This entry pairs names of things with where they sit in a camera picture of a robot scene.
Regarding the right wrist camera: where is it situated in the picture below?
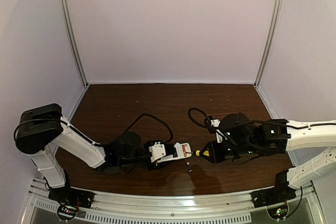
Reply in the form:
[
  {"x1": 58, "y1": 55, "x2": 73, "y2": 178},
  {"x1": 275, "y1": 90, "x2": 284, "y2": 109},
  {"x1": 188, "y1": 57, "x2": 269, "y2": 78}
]
[{"x1": 204, "y1": 116, "x2": 227, "y2": 143}]

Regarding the yellow handled screwdriver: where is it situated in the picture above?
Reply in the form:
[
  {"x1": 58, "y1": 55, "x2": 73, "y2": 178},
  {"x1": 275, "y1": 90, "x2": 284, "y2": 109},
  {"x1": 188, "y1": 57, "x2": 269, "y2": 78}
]
[{"x1": 193, "y1": 150, "x2": 209, "y2": 157}]

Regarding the left black camera cable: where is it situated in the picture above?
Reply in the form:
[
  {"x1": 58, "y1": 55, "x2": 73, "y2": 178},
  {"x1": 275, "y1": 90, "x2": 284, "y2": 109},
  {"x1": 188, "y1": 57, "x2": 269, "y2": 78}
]
[{"x1": 123, "y1": 113, "x2": 173, "y2": 146}]

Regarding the right aluminium frame post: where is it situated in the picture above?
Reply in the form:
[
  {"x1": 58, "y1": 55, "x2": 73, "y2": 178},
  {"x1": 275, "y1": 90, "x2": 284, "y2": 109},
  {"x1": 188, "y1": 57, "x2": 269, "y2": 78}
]
[{"x1": 254, "y1": 0, "x2": 284, "y2": 88}]

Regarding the front aluminium rail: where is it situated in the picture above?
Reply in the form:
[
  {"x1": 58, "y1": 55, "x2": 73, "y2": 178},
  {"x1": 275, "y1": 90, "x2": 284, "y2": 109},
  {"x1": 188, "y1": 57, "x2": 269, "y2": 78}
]
[{"x1": 18, "y1": 178, "x2": 327, "y2": 223}]

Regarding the aluminium frame post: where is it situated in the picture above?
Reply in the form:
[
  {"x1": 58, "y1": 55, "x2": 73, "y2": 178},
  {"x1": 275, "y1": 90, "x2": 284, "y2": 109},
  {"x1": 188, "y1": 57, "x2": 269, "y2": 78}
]
[
  {"x1": 60, "y1": 0, "x2": 89, "y2": 88},
  {"x1": 254, "y1": 0, "x2": 284, "y2": 88}
]

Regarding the white remote control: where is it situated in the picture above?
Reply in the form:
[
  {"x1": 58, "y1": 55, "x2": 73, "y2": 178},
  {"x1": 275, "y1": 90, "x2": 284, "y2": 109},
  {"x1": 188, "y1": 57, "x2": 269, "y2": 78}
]
[{"x1": 160, "y1": 143, "x2": 192, "y2": 163}]

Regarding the right black camera cable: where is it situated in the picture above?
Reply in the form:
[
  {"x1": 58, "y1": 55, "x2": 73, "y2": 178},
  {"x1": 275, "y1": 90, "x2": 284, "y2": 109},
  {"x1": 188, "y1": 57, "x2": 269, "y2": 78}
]
[{"x1": 187, "y1": 107, "x2": 263, "y2": 135}]

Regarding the black camera cable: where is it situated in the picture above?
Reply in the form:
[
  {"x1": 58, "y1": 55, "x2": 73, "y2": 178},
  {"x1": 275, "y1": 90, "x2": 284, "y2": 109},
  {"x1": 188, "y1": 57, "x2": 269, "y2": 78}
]
[
  {"x1": 187, "y1": 107, "x2": 263, "y2": 135},
  {"x1": 123, "y1": 113, "x2": 173, "y2": 146}
]

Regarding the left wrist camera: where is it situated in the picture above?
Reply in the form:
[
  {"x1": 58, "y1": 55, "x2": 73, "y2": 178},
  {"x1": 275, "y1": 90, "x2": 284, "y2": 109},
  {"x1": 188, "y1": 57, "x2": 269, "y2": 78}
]
[{"x1": 149, "y1": 142, "x2": 166, "y2": 163}]

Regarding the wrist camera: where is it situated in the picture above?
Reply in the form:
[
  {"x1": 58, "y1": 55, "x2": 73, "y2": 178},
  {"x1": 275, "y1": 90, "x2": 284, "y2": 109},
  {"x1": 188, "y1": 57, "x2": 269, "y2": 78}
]
[
  {"x1": 204, "y1": 116, "x2": 227, "y2": 143},
  {"x1": 149, "y1": 142, "x2": 166, "y2": 163}
]

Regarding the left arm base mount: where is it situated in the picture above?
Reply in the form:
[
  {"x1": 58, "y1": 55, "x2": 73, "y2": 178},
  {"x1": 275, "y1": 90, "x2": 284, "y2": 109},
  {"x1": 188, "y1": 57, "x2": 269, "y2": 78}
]
[{"x1": 48, "y1": 187, "x2": 95, "y2": 209}]

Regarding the left aluminium frame post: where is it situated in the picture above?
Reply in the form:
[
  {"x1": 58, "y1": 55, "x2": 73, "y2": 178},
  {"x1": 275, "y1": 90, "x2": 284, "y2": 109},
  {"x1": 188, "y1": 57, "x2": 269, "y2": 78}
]
[{"x1": 60, "y1": 0, "x2": 89, "y2": 88}]

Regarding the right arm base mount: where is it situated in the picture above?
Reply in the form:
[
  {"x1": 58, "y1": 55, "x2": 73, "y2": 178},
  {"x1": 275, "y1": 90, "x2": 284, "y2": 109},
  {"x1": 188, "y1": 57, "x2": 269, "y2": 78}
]
[{"x1": 250, "y1": 187, "x2": 296, "y2": 208}]

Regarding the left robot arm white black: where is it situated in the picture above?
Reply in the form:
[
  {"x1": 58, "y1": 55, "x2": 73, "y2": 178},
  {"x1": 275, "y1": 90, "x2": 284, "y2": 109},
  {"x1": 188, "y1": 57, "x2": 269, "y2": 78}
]
[{"x1": 13, "y1": 103, "x2": 175, "y2": 200}]

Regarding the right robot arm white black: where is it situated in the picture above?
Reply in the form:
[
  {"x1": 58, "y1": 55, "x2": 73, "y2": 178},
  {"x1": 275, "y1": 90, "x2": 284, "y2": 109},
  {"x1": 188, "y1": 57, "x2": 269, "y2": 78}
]
[{"x1": 195, "y1": 113, "x2": 335, "y2": 197}]

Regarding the black battery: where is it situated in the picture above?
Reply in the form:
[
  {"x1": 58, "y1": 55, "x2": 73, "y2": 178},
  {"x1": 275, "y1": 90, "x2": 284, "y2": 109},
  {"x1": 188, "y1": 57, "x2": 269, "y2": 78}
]
[{"x1": 186, "y1": 162, "x2": 192, "y2": 173}]

